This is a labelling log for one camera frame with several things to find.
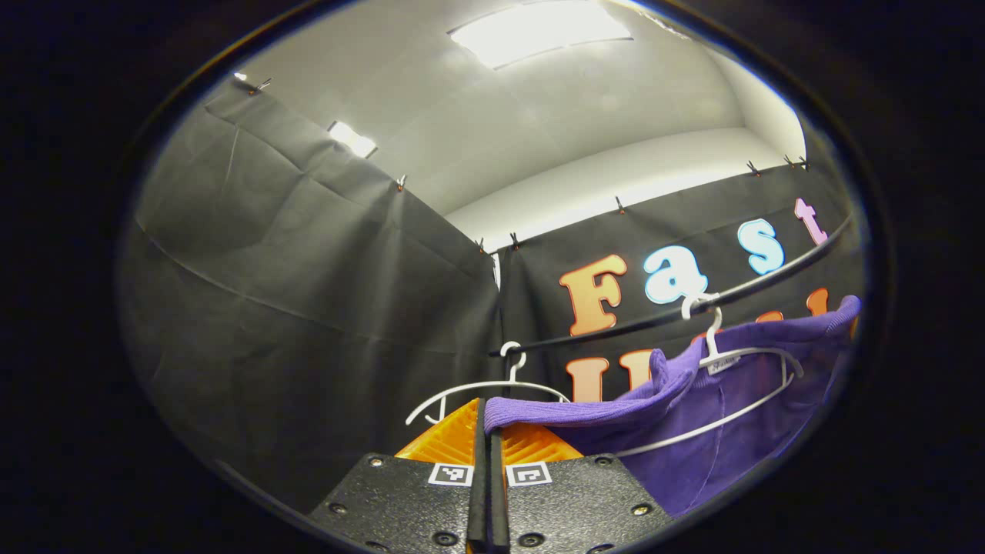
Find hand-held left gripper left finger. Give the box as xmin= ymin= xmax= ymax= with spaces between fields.
xmin=306 ymin=397 xmax=490 ymax=554

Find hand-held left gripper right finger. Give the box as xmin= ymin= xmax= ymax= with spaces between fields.
xmin=489 ymin=422 xmax=676 ymax=554

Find purple ribbed jacket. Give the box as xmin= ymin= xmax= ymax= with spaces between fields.
xmin=483 ymin=295 xmax=863 ymax=518

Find plain white hanger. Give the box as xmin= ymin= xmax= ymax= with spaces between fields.
xmin=406 ymin=341 xmax=572 ymax=426

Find black clothes rack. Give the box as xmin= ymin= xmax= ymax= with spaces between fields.
xmin=487 ymin=215 xmax=855 ymax=358

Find white hanger with label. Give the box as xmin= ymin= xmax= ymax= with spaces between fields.
xmin=612 ymin=292 xmax=806 ymax=459

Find black backdrop cloth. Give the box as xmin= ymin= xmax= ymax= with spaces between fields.
xmin=119 ymin=73 xmax=866 ymax=512

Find row of small backdrop clips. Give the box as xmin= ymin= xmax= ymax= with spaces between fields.
xmin=246 ymin=75 xmax=810 ymax=253

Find rectangular ceiling light panel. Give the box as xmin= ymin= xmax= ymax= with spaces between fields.
xmin=327 ymin=121 xmax=378 ymax=159
xmin=448 ymin=0 xmax=633 ymax=70

